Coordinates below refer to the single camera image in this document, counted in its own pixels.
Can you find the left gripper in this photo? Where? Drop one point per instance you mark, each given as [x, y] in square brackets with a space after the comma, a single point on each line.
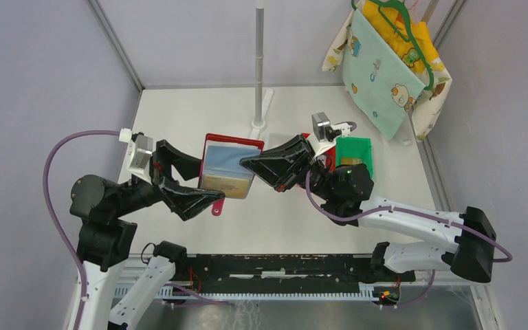
[189, 200]

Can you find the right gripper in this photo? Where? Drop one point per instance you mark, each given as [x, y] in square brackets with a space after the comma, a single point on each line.
[283, 171]

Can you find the red leather card holder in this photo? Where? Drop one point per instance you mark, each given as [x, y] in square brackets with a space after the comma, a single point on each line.
[221, 156]

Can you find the gold VIP card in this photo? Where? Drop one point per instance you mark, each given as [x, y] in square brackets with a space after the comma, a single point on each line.
[232, 187]

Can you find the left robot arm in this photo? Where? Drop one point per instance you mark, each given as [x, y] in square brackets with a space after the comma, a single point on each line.
[105, 240]

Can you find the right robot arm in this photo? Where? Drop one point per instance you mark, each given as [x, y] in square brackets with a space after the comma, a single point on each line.
[463, 243]

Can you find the gold cards stack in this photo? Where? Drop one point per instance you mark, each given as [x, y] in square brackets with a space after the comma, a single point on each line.
[349, 161]

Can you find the white plastic bin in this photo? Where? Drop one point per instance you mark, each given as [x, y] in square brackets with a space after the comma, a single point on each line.
[275, 140]

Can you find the red plastic bin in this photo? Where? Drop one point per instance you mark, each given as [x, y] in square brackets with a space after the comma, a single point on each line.
[327, 159]

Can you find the green plastic bin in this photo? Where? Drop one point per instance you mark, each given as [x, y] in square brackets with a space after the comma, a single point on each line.
[360, 147]

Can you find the metal pole stand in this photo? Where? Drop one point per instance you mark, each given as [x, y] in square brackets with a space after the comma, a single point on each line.
[262, 96]

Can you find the mint cartoon cloth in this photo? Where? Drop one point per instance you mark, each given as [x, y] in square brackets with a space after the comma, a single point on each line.
[379, 83]

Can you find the white cartoon cloth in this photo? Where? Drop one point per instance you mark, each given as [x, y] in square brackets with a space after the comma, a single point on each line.
[411, 41]

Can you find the yellow garment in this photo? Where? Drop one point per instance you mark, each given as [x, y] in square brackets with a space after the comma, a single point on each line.
[400, 34]

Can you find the green clothes hanger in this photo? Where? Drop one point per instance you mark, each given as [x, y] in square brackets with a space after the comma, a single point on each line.
[405, 27]

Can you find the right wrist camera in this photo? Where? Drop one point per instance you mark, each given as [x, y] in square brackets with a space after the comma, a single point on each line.
[325, 133]

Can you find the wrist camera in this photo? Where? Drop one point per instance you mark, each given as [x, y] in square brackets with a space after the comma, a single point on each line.
[139, 152]
[325, 133]

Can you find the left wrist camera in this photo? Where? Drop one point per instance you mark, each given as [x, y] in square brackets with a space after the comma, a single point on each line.
[139, 152]

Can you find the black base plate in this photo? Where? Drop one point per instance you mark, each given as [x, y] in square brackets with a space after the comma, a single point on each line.
[283, 274]

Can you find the white cable comb rail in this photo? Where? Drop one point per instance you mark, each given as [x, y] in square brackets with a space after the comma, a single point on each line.
[365, 294]

